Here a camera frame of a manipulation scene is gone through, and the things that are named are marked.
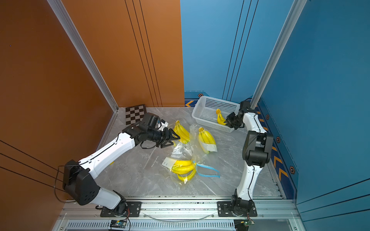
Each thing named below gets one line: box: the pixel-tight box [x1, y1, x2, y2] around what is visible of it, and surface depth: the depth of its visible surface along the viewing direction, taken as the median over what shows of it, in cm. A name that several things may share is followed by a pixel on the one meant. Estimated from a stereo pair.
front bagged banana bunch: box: [171, 159, 197, 182], surface depth 82 cm
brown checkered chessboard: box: [125, 103, 147, 126], surface depth 114 cm
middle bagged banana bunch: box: [198, 127, 218, 155], surface depth 97 cm
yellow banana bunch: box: [215, 108, 227, 126], surface depth 111 cm
